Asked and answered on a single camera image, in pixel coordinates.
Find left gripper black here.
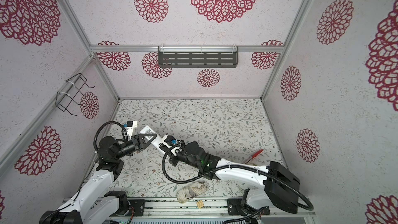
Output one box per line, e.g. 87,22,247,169
115,133,157,160

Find white remote control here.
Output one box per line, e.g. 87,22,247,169
139,125,173,155

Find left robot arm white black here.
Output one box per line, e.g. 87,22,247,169
39,121,158,224

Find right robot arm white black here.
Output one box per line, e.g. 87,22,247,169
160,136,313,214

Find crumpled patterned cloth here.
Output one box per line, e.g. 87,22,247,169
176,180,208,204

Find small wooden block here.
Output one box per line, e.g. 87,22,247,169
197,200,204,209

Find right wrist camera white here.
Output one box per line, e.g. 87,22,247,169
164,135,183,156

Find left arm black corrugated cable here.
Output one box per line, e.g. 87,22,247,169
93,121,129,153

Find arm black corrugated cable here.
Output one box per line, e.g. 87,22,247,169
93,121,129,153
161,142,315,224

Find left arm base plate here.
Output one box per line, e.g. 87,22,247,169
129,199,146,217

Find red handled pliers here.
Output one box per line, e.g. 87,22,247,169
244,149,263,164

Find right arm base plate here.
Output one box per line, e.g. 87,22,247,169
227,198,257,216

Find black wire wall rack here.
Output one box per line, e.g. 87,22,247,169
55,73,95,116

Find dark slotted wall shelf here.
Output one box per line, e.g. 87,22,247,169
158,46,239,68

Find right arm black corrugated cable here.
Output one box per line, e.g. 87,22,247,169
161,142,315,224

